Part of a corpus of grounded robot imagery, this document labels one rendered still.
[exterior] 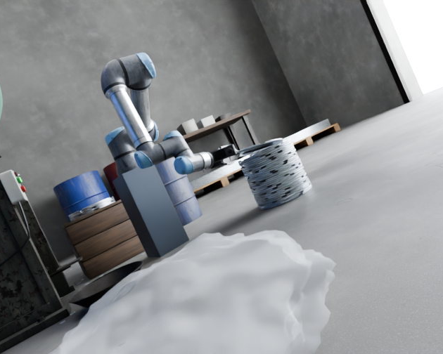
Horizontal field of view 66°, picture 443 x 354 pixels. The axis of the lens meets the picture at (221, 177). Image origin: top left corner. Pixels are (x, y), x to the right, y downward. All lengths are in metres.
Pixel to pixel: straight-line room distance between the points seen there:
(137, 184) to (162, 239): 0.30
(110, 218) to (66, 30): 4.11
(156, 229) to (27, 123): 3.87
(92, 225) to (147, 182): 0.52
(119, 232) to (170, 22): 4.56
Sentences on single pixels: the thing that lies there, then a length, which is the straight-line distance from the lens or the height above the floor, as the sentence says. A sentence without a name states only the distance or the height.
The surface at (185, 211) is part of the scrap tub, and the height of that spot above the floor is 0.09.
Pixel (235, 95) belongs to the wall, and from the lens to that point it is 6.01.
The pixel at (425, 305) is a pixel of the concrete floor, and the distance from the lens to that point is 0.58.
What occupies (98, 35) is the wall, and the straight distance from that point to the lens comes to 5.85.
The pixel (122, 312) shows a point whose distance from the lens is 0.50.
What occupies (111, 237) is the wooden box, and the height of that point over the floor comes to 0.17.
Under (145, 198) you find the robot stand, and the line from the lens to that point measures 1.74.
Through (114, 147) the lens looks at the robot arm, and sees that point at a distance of 1.81.
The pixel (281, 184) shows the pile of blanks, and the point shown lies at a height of 0.09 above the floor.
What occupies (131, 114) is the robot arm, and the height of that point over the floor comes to 0.63.
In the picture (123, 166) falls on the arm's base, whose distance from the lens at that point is 1.79.
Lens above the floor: 0.30
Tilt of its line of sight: 2 degrees down
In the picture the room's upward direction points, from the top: 25 degrees counter-clockwise
